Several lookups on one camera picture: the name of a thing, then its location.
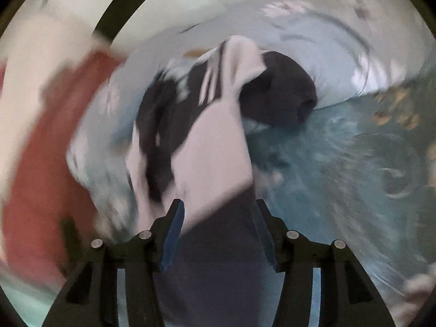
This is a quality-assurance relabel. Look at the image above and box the navy and white kids jacket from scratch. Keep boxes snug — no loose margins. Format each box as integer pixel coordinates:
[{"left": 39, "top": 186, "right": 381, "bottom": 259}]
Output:
[{"left": 127, "top": 35, "right": 317, "bottom": 326}]

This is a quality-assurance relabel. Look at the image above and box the teal floral bed blanket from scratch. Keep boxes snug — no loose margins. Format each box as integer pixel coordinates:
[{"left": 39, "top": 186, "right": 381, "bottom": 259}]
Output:
[{"left": 244, "top": 68, "right": 435, "bottom": 325}]

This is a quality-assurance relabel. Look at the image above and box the light blue floral quilt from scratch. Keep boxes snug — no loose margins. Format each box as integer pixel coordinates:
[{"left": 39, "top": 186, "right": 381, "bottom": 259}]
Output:
[{"left": 66, "top": 0, "right": 435, "bottom": 241}]

